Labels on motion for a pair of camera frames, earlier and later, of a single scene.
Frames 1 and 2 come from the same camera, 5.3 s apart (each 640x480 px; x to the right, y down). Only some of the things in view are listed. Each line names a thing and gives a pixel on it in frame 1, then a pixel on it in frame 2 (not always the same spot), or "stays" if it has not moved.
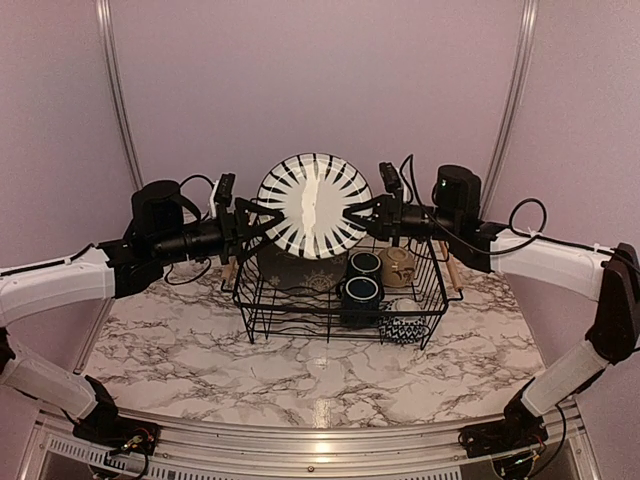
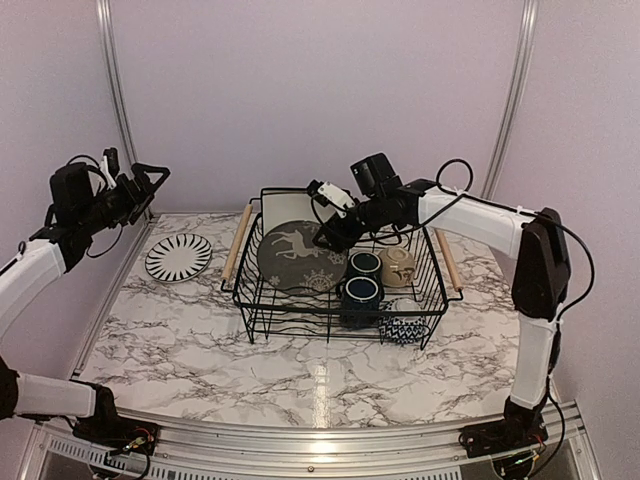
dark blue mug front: [361, 296] stays
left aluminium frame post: [104, 19] stays
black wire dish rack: [344, 288] stays
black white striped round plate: [312, 191] to [178, 258]
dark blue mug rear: [365, 264] stays
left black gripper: [233, 236] to [134, 199]
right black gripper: [388, 220] to [336, 231]
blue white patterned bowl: [403, 320] stays
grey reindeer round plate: [282, 270] stays
